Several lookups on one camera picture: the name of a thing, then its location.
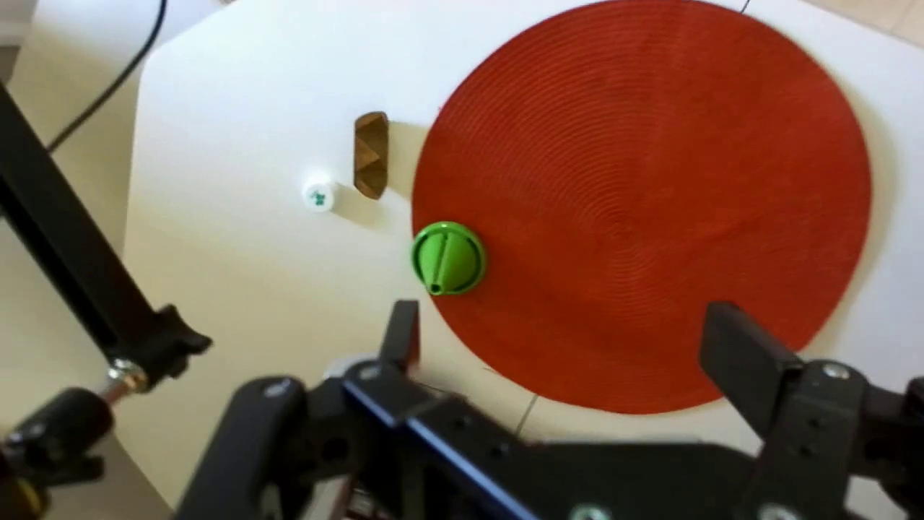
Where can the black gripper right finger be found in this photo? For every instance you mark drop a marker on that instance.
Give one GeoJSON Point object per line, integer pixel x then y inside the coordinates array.
{"type": "Point", "coordinates": [746, 363]}

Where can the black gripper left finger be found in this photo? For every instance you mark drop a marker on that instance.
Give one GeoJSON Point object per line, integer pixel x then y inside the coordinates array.
{"type": "Point", "coordinates": [402, 335]}

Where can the green cone shaped funnel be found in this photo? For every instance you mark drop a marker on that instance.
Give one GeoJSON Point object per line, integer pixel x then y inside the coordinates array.
{"type": "Point", "coordinates": [460, 254]}

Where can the round red woven mat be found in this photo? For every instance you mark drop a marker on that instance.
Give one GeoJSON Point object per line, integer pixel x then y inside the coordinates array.
{"type": "Point", "coordinates": [653, 192]}

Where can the small white ball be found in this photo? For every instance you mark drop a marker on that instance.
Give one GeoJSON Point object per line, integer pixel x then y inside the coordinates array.
{"type": "Point", "coordinates": [320, 192]}

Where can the faceted brown wooden block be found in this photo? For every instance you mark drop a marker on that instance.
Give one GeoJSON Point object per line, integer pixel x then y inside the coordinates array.
{"type": "Point", "coordinates": [370, 153]}

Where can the black stand pole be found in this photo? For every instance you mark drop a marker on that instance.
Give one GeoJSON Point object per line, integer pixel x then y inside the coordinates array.
{"type": "Point", "coordinates": [69, 241]}

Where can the black ball head clamp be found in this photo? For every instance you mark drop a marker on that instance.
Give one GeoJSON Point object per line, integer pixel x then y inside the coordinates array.
{"type": "Point", "coordinates": [53, 435]}

